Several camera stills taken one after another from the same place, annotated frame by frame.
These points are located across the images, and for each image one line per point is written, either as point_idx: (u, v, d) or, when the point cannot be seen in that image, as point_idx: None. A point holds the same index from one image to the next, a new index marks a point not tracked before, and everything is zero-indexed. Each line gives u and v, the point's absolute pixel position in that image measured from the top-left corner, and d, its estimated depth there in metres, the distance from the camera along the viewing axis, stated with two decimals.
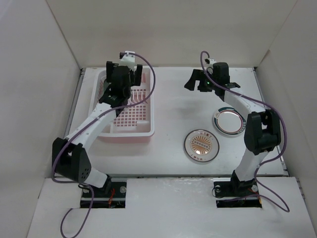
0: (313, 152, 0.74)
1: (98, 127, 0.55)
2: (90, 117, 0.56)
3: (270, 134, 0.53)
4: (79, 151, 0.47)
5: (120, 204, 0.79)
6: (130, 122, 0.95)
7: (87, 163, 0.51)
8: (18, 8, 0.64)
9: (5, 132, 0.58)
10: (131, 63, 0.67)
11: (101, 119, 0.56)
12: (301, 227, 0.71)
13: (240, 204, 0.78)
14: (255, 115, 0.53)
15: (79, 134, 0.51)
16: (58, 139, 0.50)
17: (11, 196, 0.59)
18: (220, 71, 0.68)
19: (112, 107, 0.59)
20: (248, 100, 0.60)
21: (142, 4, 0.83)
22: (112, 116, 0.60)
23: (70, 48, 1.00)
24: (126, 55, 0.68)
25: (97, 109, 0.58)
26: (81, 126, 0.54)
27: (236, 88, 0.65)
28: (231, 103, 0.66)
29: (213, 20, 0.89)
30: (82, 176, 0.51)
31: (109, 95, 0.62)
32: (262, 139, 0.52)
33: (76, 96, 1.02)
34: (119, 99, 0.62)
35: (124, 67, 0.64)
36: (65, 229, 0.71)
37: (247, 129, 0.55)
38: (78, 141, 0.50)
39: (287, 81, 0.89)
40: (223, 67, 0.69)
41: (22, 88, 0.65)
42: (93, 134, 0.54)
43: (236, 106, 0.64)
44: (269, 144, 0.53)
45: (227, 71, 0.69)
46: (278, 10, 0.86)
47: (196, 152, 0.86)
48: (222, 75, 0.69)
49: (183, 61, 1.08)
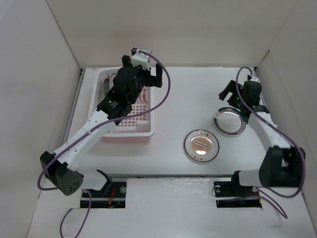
0: (313, 153, 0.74)
1: (89, 141, 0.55)
2: (82, 130, 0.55)
3: (290, 174, 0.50)
4: (63, 173, 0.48)
5: (120, 204, 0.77)
6: (129, 122, 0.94)
7: (77, 178, 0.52)
8: (18, 7, 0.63)
9: (6, 132, 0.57)
10: (142, 62, 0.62)
11: (93, 133, 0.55)
12: (301, 227, 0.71)
13: (240, 205, 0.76)
14: (277, 150, 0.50)
15: (67, 150, 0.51)
16: (46, 152, 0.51)
17: (11, 197, 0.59)
18: (249, 90, 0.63)
19: (109, 117, 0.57)
20: (273, 130, 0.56)
21: (142, 3, 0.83)
22: (109, 126, 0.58)
23: (70, 47, 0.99)
24: (137, 54, 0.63)
25: (92, 119, 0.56)
26: (73, 139, 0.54)
27: (264, 113, 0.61)
28: (253, 127, 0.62)
29: (214, 20, 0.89)
30: (72, 188, 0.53)
31: (109, 100, 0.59)
32: (279, 177, 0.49)
33: (75, 96, 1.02)
34: (119, 106, 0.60)
35: (130, 71, 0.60)
36: (64, 229, 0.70)
37: (265, 161, 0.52)
38: (64, 159, 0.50)
39: (287, 81, 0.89)
40: (255, 87, 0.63)
41: (22, 87, 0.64)
42: (83, 149, 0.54)
43: (259, 133, 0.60)
44: (285, 185, 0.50)
45: (257, 91, 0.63)
46: (279, 10, 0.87)
47: (196, 152, 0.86)
48: (251, 94, 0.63)
49: (183, 61, 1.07)
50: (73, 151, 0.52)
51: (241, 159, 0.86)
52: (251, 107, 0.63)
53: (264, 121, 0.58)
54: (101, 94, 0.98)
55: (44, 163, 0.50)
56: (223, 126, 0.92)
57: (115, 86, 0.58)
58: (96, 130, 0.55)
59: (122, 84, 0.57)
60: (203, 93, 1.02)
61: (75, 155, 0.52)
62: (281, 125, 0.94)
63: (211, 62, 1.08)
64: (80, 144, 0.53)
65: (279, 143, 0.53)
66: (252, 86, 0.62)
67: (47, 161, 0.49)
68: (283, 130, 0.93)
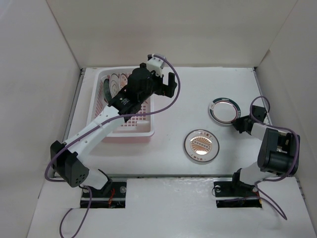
0: (313, 152, 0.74)
1: (99, 134, 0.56)
2: (93, 123, 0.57)
3: (287, 158, 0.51)
4: (73, 162, 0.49)
5: (120, 204, 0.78)
6: (130, 123, 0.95)
7: (82, 169, 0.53)
8: (18, 8, 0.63)
9: (6, 132, 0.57)
10: (155, 67, 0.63)
11: (103, 126, 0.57)
12: (300, 227, 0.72)
13: (240, 205, 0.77)
14: (273, 130, 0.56)
15: (78, 141, 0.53)
16: (56, 142, 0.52)
17: (11, 197, 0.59)
18: (255, 110, 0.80)
19: (119, 113, 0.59)
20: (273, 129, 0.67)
21: (142, 4, 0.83)
22: (119, 122, 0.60)
23: (70, 48, 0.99)
24: (152, 59, 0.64)
25: (103, 114, 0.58)
26: (84, 130, 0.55)
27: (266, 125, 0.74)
28: (256, 134, 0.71)
29: (213, 20, 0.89)
30: (78, 181, 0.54)
31: (121, 97, 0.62)
32: (275, 152, 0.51)
33: (76, 96, 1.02)
34: (131, 103, 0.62)
35: (144, 71, 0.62)
36: (64, 229, 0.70)
37: (263, 142, 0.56)
38: (74, 149, 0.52)
39: (287, 81, 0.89)
40: (260, 109, 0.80)
41: (22, 87, 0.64)
42: (93, 141, 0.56)
43: (259, 135, 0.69)
44: (281, 162, 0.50)
45: (262, 113, 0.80)
46: (279, 11, 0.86)
47: (196, 152, 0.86)
48: (256, 113, 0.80)
49: (183, 61, 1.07)
50: (83, 142, 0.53)
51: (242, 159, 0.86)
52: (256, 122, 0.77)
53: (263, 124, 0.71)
54: (101, 94, 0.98)
55: (53, 152, 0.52)
56: (220, 117, 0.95)
57: (129, 84, 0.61)
58: (107, 124, 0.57)
59: (136, 83, 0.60)
60: (203, 93, 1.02)
61: (84, 147, 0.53)
62: (281, 125, 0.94)
63: (211, 62, 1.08)
64: (91, 136, 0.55)
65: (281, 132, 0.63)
66: (258, 107, 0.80)
67: (57, 150, 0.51)
68: None
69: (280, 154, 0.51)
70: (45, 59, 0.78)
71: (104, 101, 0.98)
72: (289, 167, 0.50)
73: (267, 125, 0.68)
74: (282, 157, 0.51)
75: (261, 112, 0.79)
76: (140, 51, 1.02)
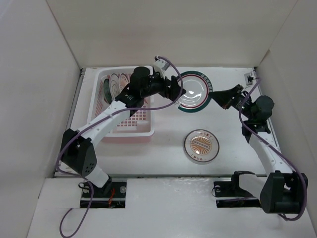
0: (313, 153, 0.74)
1: (109, 124, 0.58)
2: (103, 114, 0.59)
3: (291, 207, 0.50)
4: (87, 145, 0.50)
5: (120, 204, 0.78)
6: (130, 122, 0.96)
7: (93, 158, 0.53)
8: (17, 8, 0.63)
9: (6, 133, 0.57)
10: (158, 67, 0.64)
11: (113, 117, 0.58)
12: (300, 227, 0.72)
13: (240, 205, 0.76)
14: (278, 175, 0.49)
15: (90, 129, 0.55)
16: (69, 130, 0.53)
17: (11, 197, 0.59)
18: (259, 114, 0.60)
19: (127, 106, 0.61)
20: (275, 152, 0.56)
21: (142, 4, 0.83)
22: (126, 114, 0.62)
23: (70, 48, 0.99)
24: (158, 60, 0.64)
25: (112, 106, 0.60)
26: (95, 120, 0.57)
27: (265, 133, 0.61)
28: (254, 148, 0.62)
29: (213, 20, 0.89)
30: (87, 170, 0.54)
31: (126, 93, 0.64)
32: (280, 203, 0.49)
33: (76, 96, 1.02)
34: (135, 99, 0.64)
35: (144, 70, 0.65)
36: (65, 228, 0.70)
37: (266, 186, 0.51)
38: (87, 135, 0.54)
39: (288, 81, 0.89)
40: (264, 114, 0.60)
41: (22, 87, 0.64)
42: (103, 131, 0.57)
43: (258, 151, 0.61)
44: (287, 211, 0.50)
45: (266, 116, 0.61)
46: (279, 11, 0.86)
47: (196, 152, 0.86)
48: (259, 117, 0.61)
49: (183, 61, 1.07)
50: (95, 130, 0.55)
51: (241, 159, 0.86)
52: (252, 127, 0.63)
53: (265, 142, 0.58)
54: (101, 94, 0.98)
55: (65, 141, 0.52)
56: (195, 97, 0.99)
57: (132, 82, 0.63)
58: (116, 115, 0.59)
59: (138, 79, 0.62)
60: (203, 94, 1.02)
61: (97, 134, 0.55)
62: (281, 125, 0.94)
63: (211, 63, 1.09)
64: (102, 126, 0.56)
65: (279, 167, 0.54)
66: (264, 112, 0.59)
67: (70, 138, 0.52)
68: (283, 130, 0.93)
69: (286, 204, 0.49)
70: (45, 58, 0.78)
71: (104, 101, 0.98)
72: (293, 212, 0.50)
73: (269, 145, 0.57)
74: (288, 207, 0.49)
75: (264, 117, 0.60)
76: (139, 51, 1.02)
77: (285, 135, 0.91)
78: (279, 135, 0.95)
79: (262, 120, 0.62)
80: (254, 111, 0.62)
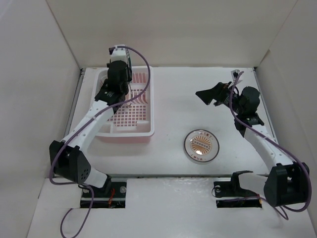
0: (313, 154, 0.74)
1: (94, 126, 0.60)
2: (86, 117, 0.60)
3: (297, 198, 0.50)
4: (77, 153, 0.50)
5: (120, 204, 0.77)
6: (130, 122, 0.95)
7: (86, 163, 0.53)
8: (17, 8, 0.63)
9: (6, 133, 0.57)
10: (122, 56, 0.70)
11: (97, 118, 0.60)
12: (300, 227, 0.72)
13: (240, 205, 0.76)
14: (280, 169, 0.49)
15: (76, 136, 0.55)
16: (54, 142, 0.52)
17: (11, 197, 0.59)
18: (247, 104, 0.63)
19: (108, 104, 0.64)
20: (273, 146, 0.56)
21: (142, 4, 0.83)
22: (108, 112, 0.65)
23: (69, 48, 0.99)
24: (116, 50, 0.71)
25: (93, 108, 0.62)
26: (79, 126, 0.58)
27: (259, 126, 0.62)
28: (252, 142, 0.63)
29: (213, 20, 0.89)
30: (82, 176, 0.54)
31: (105, 91, 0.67)
32: (285, 195, 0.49)
33: (75, 96, 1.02)
34: (115, 95, 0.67)
35: (120, 63, 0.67)
36: (65, 228, 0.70)
37: (270, 181, 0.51)
38: (75, 144, 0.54)
39: (288, 81, 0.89)
40: (252, 104, 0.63)
41: (22, 87, 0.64)
42: (90, 134, 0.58)
43: (257, 147, 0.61)
44: (292, 202, 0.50)
45: (255, 106, 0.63)
46: (279, 11, 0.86)
47: (196, 152, 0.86)
48: (249, 108, 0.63)
49: (183, 61, 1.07)
50: (81, 136, 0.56)
51: (241, 159, 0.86)
52: (245, 120, 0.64)
53: (262, 136, 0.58)
54: None
55: (53, 153, 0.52)
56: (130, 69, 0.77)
57: (110, 77, 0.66)
58: (99, 116, 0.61)
59: (117, 73, 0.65)
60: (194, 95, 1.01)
61: (84, 139, 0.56)
62: (281, 126, 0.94)
63: (211, 62, 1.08)
64: (87, 130, 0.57)
65: (281, 160, 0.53)
66: (251, 101, 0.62)
67: (57, 149, 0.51)
68: (282, 131, 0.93)
69: (290, 195, 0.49)
70: (44, 58, 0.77)
71: None
72: (299, 203, 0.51)
73: (265, 138, 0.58)
74: (293, 198, 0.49)
75: (252, 106, 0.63)
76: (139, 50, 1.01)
77: (284, 135, 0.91)
78: (279, 135, 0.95)
79: (252, 111, 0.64)
80: (242, 104, 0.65)
